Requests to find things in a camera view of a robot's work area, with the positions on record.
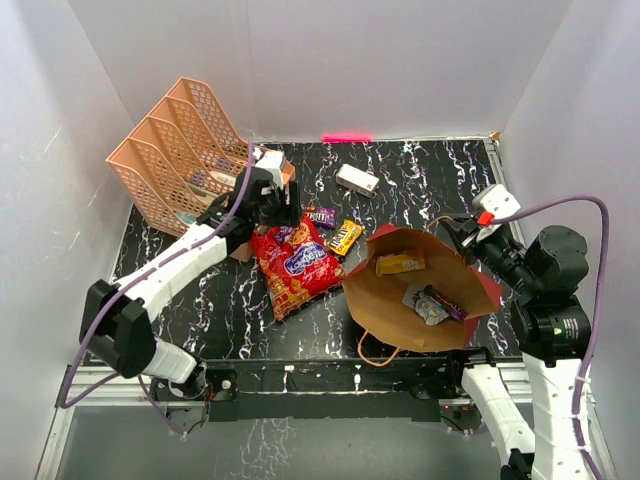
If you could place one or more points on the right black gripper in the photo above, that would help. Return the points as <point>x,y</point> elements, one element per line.
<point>465,232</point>

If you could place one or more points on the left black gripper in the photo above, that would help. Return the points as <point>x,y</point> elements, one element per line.
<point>290,212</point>

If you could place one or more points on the purple candy packet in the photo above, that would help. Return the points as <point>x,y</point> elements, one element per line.
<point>321,216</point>

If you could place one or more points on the yellow peanut candy packet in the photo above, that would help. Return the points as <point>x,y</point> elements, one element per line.
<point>345,238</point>

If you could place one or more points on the red candy bag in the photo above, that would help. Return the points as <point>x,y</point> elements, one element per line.
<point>296,264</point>

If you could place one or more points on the red brown paper bag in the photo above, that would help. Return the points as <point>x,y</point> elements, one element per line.
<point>375,303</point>

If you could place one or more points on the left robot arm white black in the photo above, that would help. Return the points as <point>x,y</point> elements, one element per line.
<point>117,318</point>

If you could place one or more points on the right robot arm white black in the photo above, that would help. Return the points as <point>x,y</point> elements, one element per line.
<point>553,332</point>

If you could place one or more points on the yellow snack bag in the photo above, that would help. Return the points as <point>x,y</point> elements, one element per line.
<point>400,262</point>

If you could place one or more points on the small white red box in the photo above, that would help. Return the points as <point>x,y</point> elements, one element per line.
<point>357,180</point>

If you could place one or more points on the purple snack wrapper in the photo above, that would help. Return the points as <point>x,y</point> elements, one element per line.
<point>449,307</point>

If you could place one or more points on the silver blue snack wrapper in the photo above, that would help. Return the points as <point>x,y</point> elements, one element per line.
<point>428,310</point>

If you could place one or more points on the pink plastic file organizer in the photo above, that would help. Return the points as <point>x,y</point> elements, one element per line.
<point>181,156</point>

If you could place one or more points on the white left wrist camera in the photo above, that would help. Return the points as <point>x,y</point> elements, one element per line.
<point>272,161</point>

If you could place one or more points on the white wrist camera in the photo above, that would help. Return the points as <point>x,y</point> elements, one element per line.
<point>493,203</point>
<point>272,161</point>

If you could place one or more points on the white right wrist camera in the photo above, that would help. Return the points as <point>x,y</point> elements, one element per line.
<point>493,203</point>

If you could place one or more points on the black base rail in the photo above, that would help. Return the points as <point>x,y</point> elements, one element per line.
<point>422,389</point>

